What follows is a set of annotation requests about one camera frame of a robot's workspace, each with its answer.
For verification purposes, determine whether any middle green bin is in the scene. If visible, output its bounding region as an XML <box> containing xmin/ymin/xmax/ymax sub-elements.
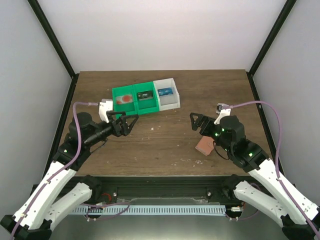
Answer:
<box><xmin>133</xmin><ymin>81</ymin><xmax>160</xmax><ymax>115</ymax></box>

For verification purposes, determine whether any black card in bin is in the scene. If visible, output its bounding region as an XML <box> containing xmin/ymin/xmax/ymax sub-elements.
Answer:
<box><xmin>136</xmin><ymin>90</ymin><xmax>154</xmax><ymax>101</ymax></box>

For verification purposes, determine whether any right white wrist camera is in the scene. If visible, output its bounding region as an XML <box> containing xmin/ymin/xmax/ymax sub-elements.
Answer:
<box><xmin>214</xmin><ymin>103</ymin><xmax>231</xmax><ymax>125</ymax></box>

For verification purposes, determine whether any left green bin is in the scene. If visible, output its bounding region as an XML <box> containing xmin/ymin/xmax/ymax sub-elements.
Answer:
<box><xmin>112</xmin><ymin>85</ymin><xmax>138</xmax><ymax>116</ymax></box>

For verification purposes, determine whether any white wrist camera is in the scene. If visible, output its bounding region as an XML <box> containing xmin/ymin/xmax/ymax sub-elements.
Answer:
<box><xmin>98</xmin><ymin>98</ymin><xmax>113</xmax><ymax>123</ymax></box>
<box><xmin>214</xmin><ymin>103</ymin><xmax>231</xmax><ymax>125</ymax></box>

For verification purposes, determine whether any white bin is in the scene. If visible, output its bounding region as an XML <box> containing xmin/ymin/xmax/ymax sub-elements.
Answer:
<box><xmin>153</xmin><ymin>78</ymin><xmax>181</xmax><ymax>111</ymax></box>

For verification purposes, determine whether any light blue slotted cable duct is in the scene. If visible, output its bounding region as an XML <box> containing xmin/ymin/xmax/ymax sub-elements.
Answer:
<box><xmin>71</xmin><ymin>205</ymin><xmax>226</xmax><ymax>217</ymax></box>

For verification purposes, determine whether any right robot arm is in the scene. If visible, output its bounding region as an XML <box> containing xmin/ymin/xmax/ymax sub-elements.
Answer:
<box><xmin>190</xmin><ymin>109</ymin><xmax>320</xmax><ymax>240</ymax></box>

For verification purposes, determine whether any left black frame post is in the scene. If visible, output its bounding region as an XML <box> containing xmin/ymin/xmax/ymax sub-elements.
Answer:
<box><xmin>26</xmin><ymin>0</ymin><xmax>77</xmax><ymax>79</ymax></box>

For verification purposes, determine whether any black aluminium front rail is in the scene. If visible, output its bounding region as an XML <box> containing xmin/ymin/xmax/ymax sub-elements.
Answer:
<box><xmin>32</xmin><ymin>176</ymin><xmax>296</xmax><ymax>201</ymax></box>

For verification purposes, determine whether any green bin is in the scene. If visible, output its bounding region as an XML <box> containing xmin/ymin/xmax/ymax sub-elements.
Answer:
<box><xmin>112</xmin><ymin>85</ymin><xmax>138</xmax><ymax>116</ymax></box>
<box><xmin>133</xmin><ymin>81</ymin><xmax>160</xmax><ymax>115</ymax></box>

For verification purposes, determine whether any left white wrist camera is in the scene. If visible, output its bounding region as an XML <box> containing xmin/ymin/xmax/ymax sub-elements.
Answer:
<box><xmin>98</xmin><ymin>98</ymin><xmax>113</xmax><ymax>123</ymax></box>

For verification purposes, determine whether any black frame post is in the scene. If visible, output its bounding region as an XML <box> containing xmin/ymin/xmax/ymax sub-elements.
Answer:
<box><xmin>26</xmin><ymin>0</ymin><xmax>77</xmax><ymax>79</ymax></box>
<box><xmin>248</xmin><ymin>0</ymin><xmax>298</xmax><ymax>77</ymax></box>

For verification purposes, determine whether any blue card in bin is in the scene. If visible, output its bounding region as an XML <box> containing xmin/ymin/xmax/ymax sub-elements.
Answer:
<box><xmin>157</xmin><ymin>87</ymin><xmax>173</xmax><ymax>97</ymax></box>

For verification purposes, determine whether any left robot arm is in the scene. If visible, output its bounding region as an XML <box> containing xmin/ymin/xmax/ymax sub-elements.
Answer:
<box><xmin>0</xmin><ymin>111</ymin><xmax>139</xmax><ymax>240</ymax></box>

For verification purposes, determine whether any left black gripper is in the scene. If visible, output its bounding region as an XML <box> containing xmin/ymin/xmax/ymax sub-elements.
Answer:
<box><xmin>85</xmin><ymin>111</ymin><xmax>140</xmax><ymax>148</ymax></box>

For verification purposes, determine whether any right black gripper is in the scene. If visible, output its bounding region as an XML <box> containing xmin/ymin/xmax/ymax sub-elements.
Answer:
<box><xmin>189</xmin><ymin>112</ymin><xmax>233</xmax><ymax>154</ymax></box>

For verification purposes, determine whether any right black frame post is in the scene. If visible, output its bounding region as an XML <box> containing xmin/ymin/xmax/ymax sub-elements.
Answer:
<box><xmin>248</xmin><ymin>0</ymin><xmax>298</xmax><ymax>77</ymax></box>

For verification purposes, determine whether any red white card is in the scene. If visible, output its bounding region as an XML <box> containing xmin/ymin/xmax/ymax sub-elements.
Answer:
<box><xmin>115</xmin><ymin>94</ymin><xmax>134</xmax><ymax>105</ymax></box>

